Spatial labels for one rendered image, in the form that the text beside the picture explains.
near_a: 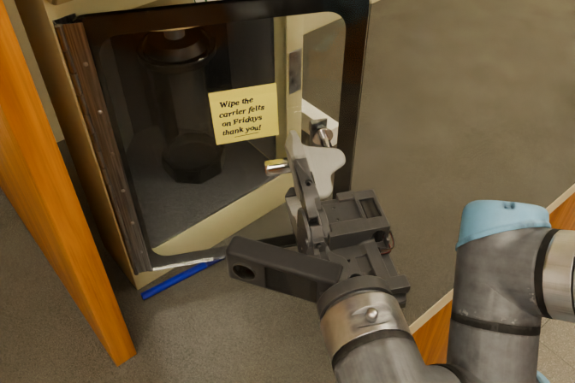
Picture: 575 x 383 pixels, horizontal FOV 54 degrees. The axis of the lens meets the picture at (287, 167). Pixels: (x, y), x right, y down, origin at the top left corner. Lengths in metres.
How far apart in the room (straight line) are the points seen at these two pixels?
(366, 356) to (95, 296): 0.34
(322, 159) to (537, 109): 0.74
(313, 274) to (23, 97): 0.29
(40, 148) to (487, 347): 0.42
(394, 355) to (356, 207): 0.17
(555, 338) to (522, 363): 1.56
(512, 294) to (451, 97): 0.78
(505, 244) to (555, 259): 0.04
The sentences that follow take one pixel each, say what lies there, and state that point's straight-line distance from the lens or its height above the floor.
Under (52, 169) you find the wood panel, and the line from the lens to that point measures 0.55.
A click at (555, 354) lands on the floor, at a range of 2.05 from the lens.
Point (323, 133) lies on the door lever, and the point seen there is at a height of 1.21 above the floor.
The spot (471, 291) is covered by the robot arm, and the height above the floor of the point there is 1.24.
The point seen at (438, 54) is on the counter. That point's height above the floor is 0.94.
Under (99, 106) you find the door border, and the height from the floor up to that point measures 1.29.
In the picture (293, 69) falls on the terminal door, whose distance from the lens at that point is 0.62.
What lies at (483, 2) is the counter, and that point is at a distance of 1.63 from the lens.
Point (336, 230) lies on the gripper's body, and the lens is 0.54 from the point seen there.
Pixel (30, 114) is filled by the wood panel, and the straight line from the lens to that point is 0.51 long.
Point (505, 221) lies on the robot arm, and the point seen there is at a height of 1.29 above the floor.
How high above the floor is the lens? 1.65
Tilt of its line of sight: 44 degrees down
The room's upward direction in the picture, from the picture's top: straight up
